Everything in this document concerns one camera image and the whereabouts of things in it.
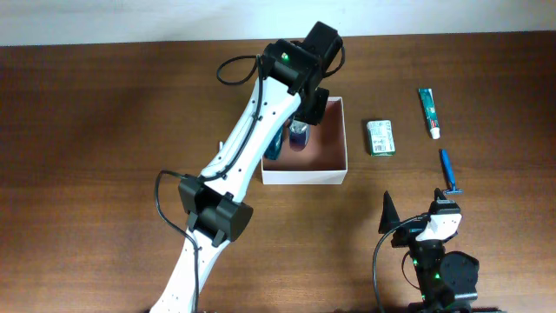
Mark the blue disposable razor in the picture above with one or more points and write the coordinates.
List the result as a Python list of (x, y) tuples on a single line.
[(450, 177)]

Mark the green white soap box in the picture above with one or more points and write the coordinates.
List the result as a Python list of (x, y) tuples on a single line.
[(381, 139)]

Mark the blue Listerine mouthwash bottle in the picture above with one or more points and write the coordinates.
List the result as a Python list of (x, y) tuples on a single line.
[(273, 151)]

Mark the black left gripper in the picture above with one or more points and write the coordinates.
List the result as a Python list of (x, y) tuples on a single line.
[(318, 113)]

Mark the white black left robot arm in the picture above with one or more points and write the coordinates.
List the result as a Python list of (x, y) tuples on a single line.
[(287, 87)]

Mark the clear foaming soap pump bottle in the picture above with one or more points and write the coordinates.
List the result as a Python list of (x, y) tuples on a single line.
[(299, 133)]

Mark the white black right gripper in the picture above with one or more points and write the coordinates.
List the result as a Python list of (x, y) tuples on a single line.
[(407, 230)]

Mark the green toothpaste tube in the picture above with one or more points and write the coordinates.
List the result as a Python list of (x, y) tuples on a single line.
[(427, 101)]

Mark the pink white open box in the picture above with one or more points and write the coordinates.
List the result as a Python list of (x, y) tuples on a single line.
[(324, 160)]

